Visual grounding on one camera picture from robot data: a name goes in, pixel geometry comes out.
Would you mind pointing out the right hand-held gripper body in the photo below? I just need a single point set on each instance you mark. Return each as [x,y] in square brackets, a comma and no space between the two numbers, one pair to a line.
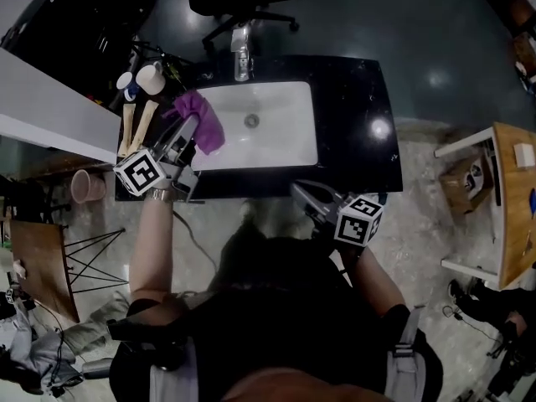
[356,226]

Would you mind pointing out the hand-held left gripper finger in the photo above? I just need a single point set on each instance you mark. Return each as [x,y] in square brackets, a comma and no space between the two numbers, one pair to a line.
[188,130]
[167,135]

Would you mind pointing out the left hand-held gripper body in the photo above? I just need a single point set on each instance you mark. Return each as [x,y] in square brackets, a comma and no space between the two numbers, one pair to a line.
[140,172]

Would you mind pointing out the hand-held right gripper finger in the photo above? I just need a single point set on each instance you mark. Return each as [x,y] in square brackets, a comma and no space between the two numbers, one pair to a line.
[324,191]
[303,201]

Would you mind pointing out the purple cloth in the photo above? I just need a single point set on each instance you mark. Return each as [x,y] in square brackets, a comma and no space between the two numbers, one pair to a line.
[205,120]

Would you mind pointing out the chrome faucet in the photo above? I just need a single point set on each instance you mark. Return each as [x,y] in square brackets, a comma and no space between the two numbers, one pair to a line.
[241,57]

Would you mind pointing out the person's left forearm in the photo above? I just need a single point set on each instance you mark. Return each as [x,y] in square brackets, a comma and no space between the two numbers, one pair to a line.
[151,245]

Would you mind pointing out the person's right forearm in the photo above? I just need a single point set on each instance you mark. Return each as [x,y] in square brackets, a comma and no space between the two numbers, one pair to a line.
[377,279]

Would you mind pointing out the silver wristwatch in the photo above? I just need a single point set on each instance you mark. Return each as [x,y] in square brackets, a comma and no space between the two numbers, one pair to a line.
[159,195]

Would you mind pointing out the pink plastic bucket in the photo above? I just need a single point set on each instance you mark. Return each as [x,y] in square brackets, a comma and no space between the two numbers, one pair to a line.
[88,187]

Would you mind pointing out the green pump bottle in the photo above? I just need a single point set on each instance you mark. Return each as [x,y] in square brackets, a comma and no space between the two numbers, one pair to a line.
[173,67]

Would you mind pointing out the white sink basin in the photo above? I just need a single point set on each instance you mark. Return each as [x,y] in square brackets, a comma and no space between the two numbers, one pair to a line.
[276,140]

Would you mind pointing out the white and blue mug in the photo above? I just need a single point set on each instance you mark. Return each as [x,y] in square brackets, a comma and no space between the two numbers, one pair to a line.
[125,84]

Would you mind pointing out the black marble vanity top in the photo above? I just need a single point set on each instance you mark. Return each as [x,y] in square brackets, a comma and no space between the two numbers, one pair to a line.
[352,111]

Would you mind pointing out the person in dark clothes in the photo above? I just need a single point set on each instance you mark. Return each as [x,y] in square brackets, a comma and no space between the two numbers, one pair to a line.
[293,316]

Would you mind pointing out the cardboard box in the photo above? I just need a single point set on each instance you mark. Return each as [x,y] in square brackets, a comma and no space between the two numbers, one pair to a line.
[460,187]

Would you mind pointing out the wooden table with black legs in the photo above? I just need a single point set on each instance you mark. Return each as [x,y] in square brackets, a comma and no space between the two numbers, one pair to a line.
[42,262]

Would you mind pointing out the small blue item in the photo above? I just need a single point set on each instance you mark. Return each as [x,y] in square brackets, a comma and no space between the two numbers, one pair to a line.
[532,202]

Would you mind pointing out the small white box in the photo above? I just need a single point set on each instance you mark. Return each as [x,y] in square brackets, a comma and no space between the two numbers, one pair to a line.
[524,155]

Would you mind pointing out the wooden desk with white frame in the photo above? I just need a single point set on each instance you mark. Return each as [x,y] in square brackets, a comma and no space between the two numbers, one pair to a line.
[517,207]

